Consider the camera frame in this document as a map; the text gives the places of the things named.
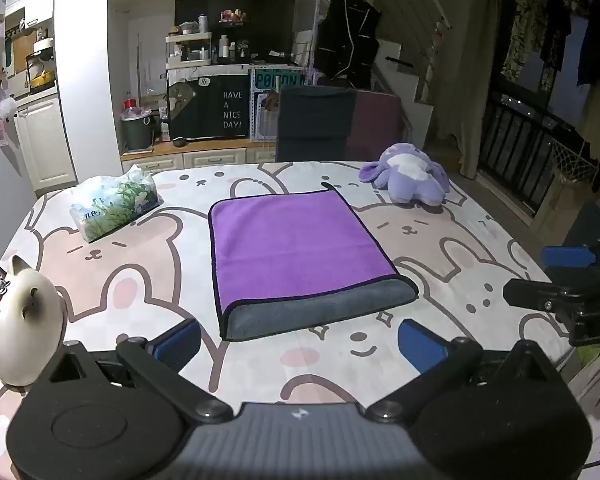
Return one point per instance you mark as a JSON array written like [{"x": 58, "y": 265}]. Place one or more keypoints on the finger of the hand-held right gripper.
[
  {"x": 535, "y": 294},
  {"x": 567, "y": 256}
]

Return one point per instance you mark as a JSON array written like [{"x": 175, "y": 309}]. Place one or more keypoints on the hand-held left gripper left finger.
[{"x": 179, "y": 342}]

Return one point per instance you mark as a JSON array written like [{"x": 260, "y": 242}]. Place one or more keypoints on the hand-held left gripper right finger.
[{"x": 420, "y": 342}]

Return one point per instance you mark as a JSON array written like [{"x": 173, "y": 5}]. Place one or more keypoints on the purple and grey towel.
[{"x": 290, "y": 255}]

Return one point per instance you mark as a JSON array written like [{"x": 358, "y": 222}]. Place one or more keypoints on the bunny printed tablecloth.
[{"x": 130, "y": 280}]

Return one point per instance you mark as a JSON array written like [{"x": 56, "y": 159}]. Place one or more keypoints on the black balcony railing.
[{"x": 525, "y": 145}]

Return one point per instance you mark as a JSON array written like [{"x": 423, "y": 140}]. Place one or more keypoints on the green printed tissue pack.
[{"x": 115, "y": 203}]

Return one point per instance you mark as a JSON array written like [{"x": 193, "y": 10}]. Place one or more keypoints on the white cat figurine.
[{"x": 20, "y": 327}]

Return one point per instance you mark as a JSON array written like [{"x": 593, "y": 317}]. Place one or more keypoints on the purple plush toy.
[{"x": 410, "y": 175}]

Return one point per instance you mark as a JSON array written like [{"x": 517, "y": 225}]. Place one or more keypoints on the wooden counter with drawers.
[{"x": 200, "y": 152}]

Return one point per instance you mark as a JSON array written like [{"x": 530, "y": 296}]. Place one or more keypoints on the beige curtain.
[{"x": 467, "y": 85}]

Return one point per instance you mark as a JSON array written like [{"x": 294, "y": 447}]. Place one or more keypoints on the dark green bucket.
[{"x": 139, "y": 132}]

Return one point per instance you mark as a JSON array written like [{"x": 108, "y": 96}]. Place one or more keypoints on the blue hanging garment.
[{"x": 594, "y": 42}]

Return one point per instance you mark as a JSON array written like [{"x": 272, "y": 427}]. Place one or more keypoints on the maroon chair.
[{"x": 375, "y": 122}]

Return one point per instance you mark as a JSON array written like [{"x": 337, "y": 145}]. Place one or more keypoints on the dark hanging garment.
[{"x": 555, "y": 30}]

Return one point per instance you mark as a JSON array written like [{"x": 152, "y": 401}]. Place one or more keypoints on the floral hanging garment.
[{"x": 522, "y": 25}]

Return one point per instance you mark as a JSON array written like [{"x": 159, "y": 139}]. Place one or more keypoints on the black lettered cloth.
[{"x": 215, "y": 107}]

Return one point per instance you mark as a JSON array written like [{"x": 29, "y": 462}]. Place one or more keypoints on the white cabinet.
[{"x": 47, "y": 137}]

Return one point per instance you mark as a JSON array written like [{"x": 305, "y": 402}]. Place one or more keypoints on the dark grey chair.
[{"x": 314, "y": 122}]

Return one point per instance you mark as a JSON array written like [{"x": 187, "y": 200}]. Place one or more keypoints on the teal sign board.
[{"x": 276, "y": 105}]

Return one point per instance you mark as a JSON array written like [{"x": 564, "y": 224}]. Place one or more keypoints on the white pompom charm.
[{"x": 7, "y": 106}]

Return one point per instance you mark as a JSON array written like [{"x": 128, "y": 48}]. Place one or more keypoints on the white storage rack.
[{"x": 190, "y": 51}]

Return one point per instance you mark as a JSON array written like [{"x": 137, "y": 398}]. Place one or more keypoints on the yellow pot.
[{"x": 42, "y": 78}]

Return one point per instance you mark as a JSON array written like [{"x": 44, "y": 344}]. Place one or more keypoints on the white bottle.
[{"x": 223, "y": 46}]

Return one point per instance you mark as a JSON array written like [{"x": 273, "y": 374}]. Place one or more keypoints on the black hanging jacket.
[{"x": 347, "y": 37}]

